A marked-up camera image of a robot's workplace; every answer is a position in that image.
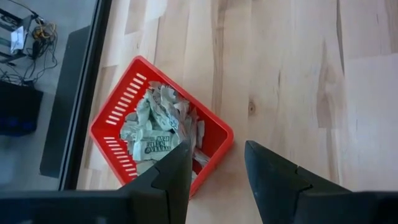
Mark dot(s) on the black computer case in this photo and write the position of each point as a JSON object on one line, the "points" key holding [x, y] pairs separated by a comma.
{"points": [[18, 109]]}

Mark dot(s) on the sweetener packet with bold print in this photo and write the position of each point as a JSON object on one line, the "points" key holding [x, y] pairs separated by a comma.
{"points": [[152, 146]]}

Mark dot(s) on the black aluminium table frame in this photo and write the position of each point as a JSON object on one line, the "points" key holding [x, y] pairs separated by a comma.
{"points": [[92, 62]]}

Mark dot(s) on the white sweetener packet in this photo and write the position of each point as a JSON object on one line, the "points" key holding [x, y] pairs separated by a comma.
{"points": [[130, 130], [169, 91], [143, 109], [201, 157], [161, 109], [200, 133]]}

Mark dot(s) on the metal equipment rack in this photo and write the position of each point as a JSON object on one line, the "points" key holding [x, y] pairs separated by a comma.
{"points": [[18, 37]]}

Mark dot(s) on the red slotted plastic basket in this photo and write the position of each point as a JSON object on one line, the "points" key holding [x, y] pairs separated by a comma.
{"points": [[217, 137]]}

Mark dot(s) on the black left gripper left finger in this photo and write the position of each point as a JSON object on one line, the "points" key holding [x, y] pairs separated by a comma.
{"points": [[149, 202]]}

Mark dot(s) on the black hazard-striped floor mat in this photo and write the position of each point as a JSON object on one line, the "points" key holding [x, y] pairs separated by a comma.
{"points": [[62, 109]]}

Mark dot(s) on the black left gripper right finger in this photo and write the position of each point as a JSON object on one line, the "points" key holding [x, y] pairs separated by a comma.
{"points": [[286, 199]]}

